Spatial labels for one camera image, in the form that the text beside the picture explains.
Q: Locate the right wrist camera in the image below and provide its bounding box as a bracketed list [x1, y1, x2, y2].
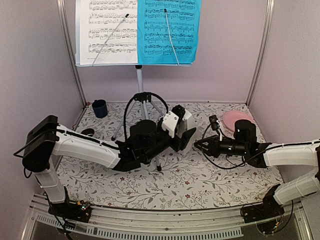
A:
[209, 115, 224, 141]

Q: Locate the white paper coffee cup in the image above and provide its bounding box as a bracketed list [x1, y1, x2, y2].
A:
[81, 128, 95, 137]

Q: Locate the aluminium front rail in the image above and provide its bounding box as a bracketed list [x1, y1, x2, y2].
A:
[22, 194, 313, 240]

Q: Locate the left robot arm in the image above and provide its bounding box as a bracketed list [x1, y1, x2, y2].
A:
[13, 111, 197, 217]

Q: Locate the white sheet music page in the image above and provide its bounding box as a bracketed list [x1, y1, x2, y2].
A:
[75, 0, 138, 67]

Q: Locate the blue sheet music page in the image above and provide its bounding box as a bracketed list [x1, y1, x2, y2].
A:
[137, 0, 202, 66]

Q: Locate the floral table mat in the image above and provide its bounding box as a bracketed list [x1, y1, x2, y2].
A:
[57, 102, 283, 210]

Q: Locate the black braided left cable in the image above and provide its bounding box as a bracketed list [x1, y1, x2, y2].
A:
[123, 92, 170, 141]

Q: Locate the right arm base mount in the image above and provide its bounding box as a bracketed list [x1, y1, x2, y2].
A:
[240, 203, 285, 236]

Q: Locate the pink plate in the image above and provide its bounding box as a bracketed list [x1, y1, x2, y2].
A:
[222, 110, 255, 132]

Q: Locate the black right cable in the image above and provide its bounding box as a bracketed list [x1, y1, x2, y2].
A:
[201, 124, 320, 170]

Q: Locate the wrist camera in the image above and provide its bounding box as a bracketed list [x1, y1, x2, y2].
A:
[209, 115, 224, 141]
[161, 105, 186, 138]

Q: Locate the left aluminium frame post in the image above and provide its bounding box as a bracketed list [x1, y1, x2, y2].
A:
[56, 0, 87, 109]

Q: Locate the white perforated music stand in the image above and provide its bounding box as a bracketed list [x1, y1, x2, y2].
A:
[74, 0, 199, 172]

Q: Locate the white metronome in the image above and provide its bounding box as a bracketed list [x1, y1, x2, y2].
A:
[176, 110, 198, 155]

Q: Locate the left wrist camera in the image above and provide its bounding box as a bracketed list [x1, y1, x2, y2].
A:
[161, 105, 186, 138]

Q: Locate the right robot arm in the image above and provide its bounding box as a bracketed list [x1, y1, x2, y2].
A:
[194, 119, 320, 218]

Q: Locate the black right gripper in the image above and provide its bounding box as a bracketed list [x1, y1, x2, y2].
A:
[194, 135, 248, 159]

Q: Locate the aluminium frame post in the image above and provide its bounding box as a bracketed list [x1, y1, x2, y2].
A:
[245, 0, 275, 108]
[56, 0, 87, 109]

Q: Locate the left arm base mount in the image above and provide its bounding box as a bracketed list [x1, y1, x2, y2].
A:
[48, 201, 92, 223]

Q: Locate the right aluminium frame post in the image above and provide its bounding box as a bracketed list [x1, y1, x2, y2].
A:
[245, 0, 275, 108]

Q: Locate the dark blue cup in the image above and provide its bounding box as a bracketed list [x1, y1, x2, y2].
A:
[92, 99, 108, 119]

